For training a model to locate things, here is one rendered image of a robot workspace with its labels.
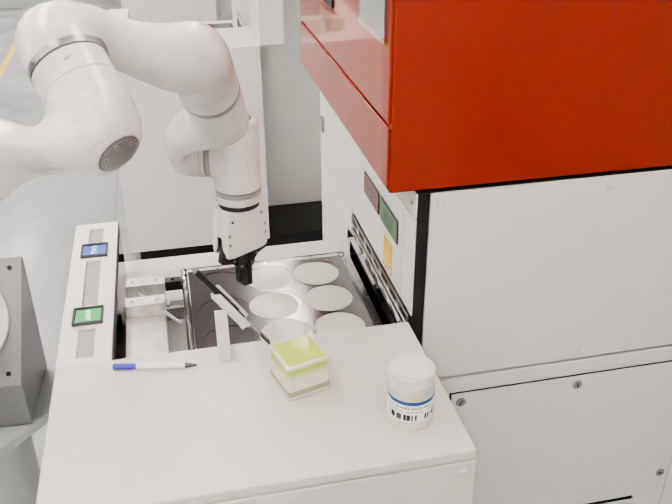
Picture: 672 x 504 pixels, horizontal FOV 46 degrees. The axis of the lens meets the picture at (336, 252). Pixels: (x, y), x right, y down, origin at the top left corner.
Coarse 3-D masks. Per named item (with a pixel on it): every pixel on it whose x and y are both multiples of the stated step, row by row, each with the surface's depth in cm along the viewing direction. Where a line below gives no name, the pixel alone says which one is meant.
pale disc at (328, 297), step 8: (320, 288) 167; (328, 288) 167; (336, 288) 167; (344, 288) 167; (312, 296) 164; (320, 296) 164; (328, 296) 164; (336, 296) 164; (344, 296) 164; (352, 296) 164; (312, 304) 162; (320, 304) 162; (328, 304) 162; (336, 304) 162; (344, 304) 162
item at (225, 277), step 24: (264, 264) 176; (288, 264) 176; (336, 264) 176; (192, 288) 167; (240, 288) 167; (288, 288) 167; (312, 288) 167; (192, 312) 159; (312, 312) 159; (360, 312) 159; (216, 336) 152; (240, 336) 152
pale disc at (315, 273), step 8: (304, 264) 176; (312, 264) 176; (320, 264) 176; (328, 264) 176; (296, 272) 173; (304, 272) 173; (312, 272) 173; (320, 272) 173; (328, 272) 173; (336, 272) 173; (304, 280) 170; (312, 280) 170; (320, 280) 170; (328, 280) 170
